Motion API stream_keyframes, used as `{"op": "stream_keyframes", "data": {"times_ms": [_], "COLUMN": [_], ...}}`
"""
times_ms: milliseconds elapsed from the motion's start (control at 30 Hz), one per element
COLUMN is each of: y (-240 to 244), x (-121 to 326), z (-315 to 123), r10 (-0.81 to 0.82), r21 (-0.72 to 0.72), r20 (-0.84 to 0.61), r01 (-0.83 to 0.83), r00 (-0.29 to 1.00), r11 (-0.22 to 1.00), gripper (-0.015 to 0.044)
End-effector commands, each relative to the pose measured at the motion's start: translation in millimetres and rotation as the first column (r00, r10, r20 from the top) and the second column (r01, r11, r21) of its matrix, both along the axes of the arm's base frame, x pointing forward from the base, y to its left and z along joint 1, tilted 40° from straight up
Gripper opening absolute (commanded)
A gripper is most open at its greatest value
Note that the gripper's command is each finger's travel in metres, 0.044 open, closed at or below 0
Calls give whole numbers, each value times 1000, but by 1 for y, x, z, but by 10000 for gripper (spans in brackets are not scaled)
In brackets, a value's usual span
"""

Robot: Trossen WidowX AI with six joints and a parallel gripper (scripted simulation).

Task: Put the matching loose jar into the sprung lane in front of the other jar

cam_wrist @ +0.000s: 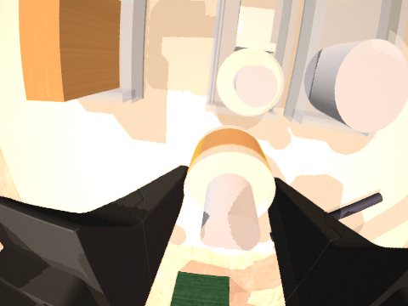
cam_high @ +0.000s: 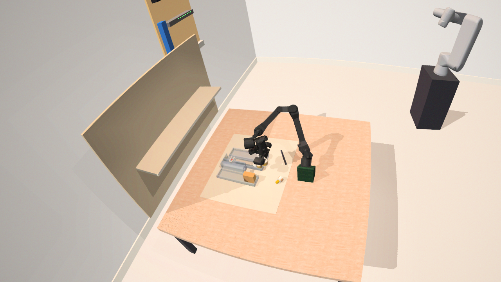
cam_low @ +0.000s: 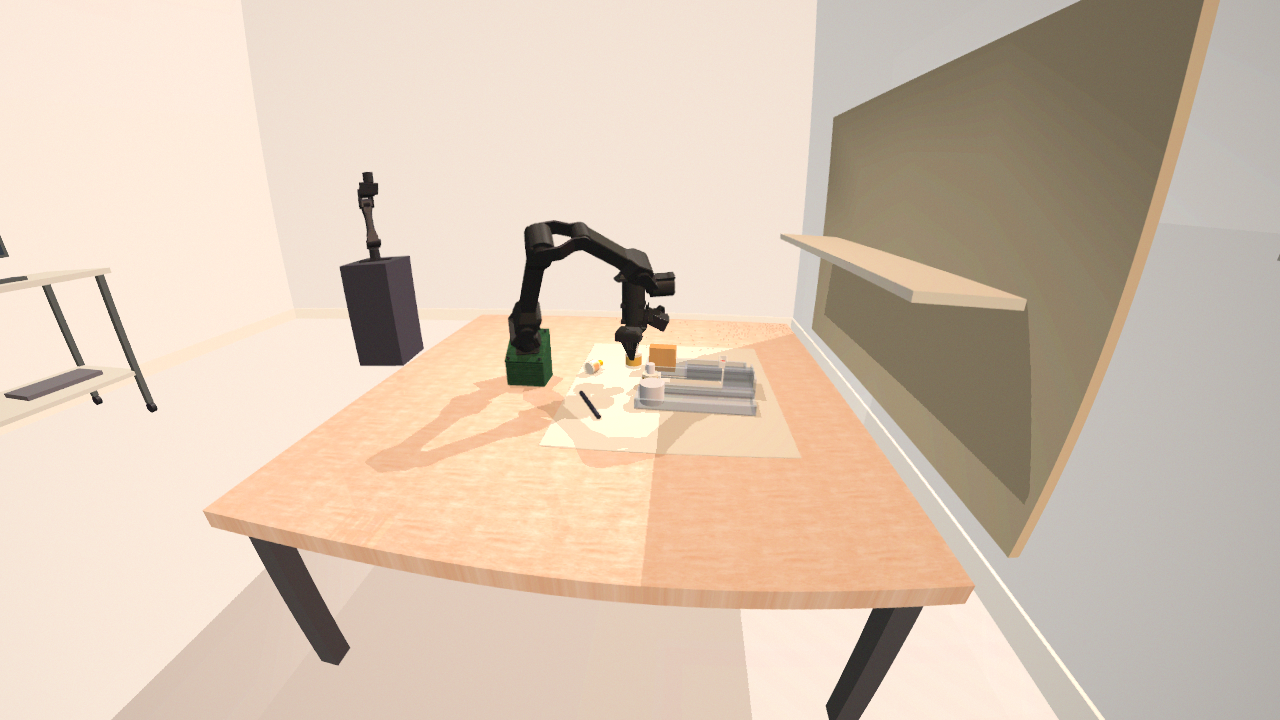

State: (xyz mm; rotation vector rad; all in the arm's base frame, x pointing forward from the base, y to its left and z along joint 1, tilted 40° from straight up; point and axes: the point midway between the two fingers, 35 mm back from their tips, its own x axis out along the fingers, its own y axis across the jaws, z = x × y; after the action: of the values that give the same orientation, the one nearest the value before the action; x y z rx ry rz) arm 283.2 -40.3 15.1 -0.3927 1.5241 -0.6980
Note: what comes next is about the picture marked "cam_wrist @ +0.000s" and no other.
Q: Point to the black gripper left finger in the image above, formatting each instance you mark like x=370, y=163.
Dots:
x=116, y=249

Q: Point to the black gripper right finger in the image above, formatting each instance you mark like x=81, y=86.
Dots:
x=322, y=262

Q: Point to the dark grey cylindrical rod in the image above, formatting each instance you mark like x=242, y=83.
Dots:
x=357, y=206

